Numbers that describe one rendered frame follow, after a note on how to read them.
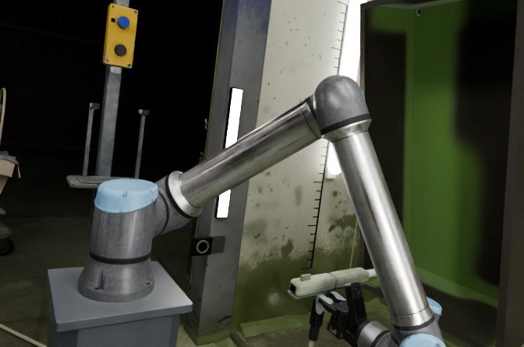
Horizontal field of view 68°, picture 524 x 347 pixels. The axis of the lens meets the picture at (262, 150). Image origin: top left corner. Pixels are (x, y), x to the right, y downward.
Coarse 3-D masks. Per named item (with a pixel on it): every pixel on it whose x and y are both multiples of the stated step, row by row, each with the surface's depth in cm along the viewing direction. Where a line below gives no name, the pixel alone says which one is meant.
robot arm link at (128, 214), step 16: (112, 192) 94; (128, 192) 94; (144, 192) 96; (160, 192) 108; (96, 208) 96; (112, 208) 93; (128, 208) 94; (144, 208) 96; (160, 208) 104; (96, 224) 95; (112, 224) 93; (128, 224) 94; (144, 224) 97; (160, 224) 104; (96, 240) 95; (112, 240) 94; (128, 240) 95; (144, 240) 98; (112, 256) 94; (128, 256) 95
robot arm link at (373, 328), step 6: (366, 324) 105; (372, 324) 104; (378, 324) 104; (366, 330) 103; (372, 330) 103; (378, 330) 102; (384, 330) 102; (360, 336) 103; (366, 336) 102; (372, 336) 101; (360, 342) 103; (366, 342) 101; (372, 342) 100
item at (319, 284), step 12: (312, 276) 119; (324, 276) 121; (336, 276) 122; (348, 276) 124; (360, 276) 127; (372, 276) 133; (300, 288) 113; (312, 288) 115; (324, 288) 118; (336, 288) 122; (312, 312) 122; (312, 324) 122; (312, 336) 122
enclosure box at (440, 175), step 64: (384, 0) 144; (448, 0) 154; (512, 0) 140; (384, 64) 165; (448, 64) 162; (512, 64) 142; (384, 128) 170; (448, 128) 166; (512, 128) 113; (448, 192) 170; (512, 192) 115; (448, 256) 174; (512, 256) 119; (448, 320) 146; (512, 320) 124
